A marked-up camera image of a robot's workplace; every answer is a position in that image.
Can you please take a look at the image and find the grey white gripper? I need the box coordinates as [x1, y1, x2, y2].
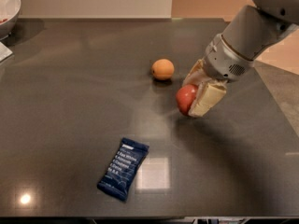
[182, 34, 256, 118]

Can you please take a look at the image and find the red apple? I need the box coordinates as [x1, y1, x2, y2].
[176, 84, 198, 116]

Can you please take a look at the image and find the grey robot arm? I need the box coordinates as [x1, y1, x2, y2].
[176, 0, 299, 117]

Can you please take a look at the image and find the blue rxbar wrapper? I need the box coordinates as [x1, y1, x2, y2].
[97, 137, 150, 202]

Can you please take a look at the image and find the orange fruit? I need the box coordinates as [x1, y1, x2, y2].
[151, 59, 175, 80]

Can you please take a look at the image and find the white paper napkin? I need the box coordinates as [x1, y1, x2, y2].
[0, 42, 13, 62]

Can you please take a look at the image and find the white bowl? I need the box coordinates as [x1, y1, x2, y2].
[0, 0, 21, 39]

